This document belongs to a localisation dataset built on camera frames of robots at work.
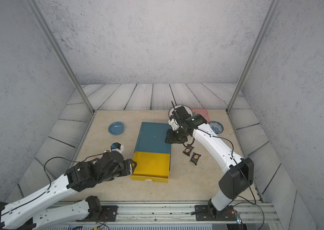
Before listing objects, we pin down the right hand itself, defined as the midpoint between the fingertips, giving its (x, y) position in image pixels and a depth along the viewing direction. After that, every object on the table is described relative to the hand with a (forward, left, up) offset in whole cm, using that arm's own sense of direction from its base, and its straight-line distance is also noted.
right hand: (169, 141), depth 77 cm
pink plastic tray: (+39, -26, -19) cm, 51 cm away
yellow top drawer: (-11, +9, -8) cm, 16 cm away
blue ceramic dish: (+24, +40, -19) cm, 50 cm away
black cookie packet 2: (0, -16, -21) cm, 26 cm away
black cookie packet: (+7, -12, -21) cm, 25 cm away
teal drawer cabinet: (+1, +10, +1) cm, 10 cm away
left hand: (-14, +16, -2) cm, 21 cm away
